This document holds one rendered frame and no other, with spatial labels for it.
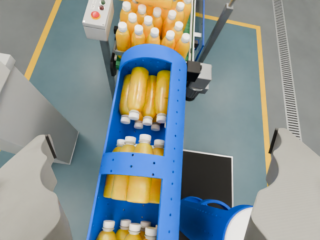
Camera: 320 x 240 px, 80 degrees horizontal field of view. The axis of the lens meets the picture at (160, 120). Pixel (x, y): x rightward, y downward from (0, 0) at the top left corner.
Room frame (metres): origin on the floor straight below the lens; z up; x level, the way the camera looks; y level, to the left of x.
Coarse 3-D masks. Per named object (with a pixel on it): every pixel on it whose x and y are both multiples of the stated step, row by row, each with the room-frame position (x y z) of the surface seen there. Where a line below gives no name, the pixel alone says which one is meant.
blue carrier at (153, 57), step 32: (128, 64) 0.45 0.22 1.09; (160, 64) 0.48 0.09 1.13; (128, 128) 0.22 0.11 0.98; (160, 128) 0.28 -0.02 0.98; (128, 160) 0.06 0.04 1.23; (160, 160) 0.10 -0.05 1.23; (96, 192) -0.06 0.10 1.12; (160, 192) 0.02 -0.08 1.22; (96, 224) -0.15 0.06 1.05; (160, 224) -0.06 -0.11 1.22
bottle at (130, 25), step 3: (129, 21) 0.67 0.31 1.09; (135, 21) 0.68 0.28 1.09; (129, 24) 0.66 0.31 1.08; (132, 24) 0.67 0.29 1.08; (135, 24) 0.68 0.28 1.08; (138, 24) 0.69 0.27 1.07; (129, 27) 0.66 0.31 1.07; (132, 27) 0.66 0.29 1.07; (129, 30) 0.65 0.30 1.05; (132, 30) 0.66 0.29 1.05
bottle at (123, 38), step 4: (116, 32) 0.60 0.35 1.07; (120, 32) 0.60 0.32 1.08; (124, 32) 0.60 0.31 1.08; (128, 32) 0.62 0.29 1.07; (116, 36) 0.59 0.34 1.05; (120, 36) 0.59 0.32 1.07; (124, 36) 0.59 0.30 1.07; (128, 36) 0.61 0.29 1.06; (116, 40) 0.59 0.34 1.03; (120, 40) 0.58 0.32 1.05; (124, 40) 0.59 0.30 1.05; (128, 40) 0.60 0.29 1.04; (116, 44) 0.59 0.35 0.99; (120, 44) 0.58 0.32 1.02; (124, 44) 0.59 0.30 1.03; (128, 44) 0.60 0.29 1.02; (120, 48) 0.58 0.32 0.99; (124, 48) 0.58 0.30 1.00; (128, 48) 0.60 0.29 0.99; (120, 56) 0.58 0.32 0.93
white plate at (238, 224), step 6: (246, 210) 0.08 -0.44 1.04; (234, 216) 0.04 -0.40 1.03; (240, 216) 0.05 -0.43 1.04; (246, 216) 0.06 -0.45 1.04; (234, 222) 0.02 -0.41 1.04; (240, 222) 0.03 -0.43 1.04; (246, 222) 0.04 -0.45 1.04; (228, 228) 0.00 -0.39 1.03; (234, 228) 0.01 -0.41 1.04; (240, 228) 0.01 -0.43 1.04; (246, 228) 0.02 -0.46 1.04; (228, 234) -0.02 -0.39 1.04; (234, 234) -0.01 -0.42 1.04; (240, 234) -0.01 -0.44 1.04
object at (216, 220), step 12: (180, 204) 0.02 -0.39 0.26; (192, 204) 0.04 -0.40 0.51; (204, 204) 0.07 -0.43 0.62; (180, 216) -0.05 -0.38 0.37; (192, 216) -0.02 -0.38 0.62; (204, 216) 0.00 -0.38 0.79; (216, 216) 0.02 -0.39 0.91; (228, 216) 0.04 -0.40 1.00; (180, 228) -0.13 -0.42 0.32; (192, 228) -0.07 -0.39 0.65; (204, 228) -0.04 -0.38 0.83; (216, 228) -0.02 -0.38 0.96
